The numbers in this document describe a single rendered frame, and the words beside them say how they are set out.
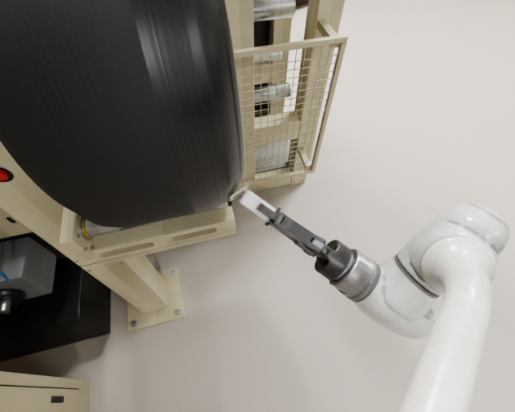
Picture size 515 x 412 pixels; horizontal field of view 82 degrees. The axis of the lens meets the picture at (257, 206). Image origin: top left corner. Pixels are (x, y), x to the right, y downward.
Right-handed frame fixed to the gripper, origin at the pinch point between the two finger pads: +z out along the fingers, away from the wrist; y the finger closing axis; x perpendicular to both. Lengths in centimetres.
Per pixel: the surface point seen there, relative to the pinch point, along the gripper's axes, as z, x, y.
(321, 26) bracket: 15, 70, 39
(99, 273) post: 28, -44, 51
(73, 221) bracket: 30.1, -24.7, 12.4
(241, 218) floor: -4, 4, 118
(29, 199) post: 41, -26, 14
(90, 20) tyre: 25.5, 1.7, -27.4
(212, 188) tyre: 7.9, -3.2, -11.2
